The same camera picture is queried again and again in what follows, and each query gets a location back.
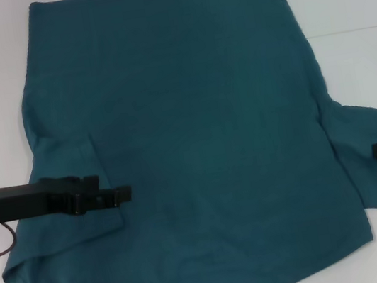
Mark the teal blue shirt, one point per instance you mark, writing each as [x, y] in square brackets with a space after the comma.
[205, 110]

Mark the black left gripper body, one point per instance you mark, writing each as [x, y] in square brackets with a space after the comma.
[29, 202]

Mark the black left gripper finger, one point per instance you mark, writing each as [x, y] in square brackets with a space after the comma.
[90, 184]
[111, 198]

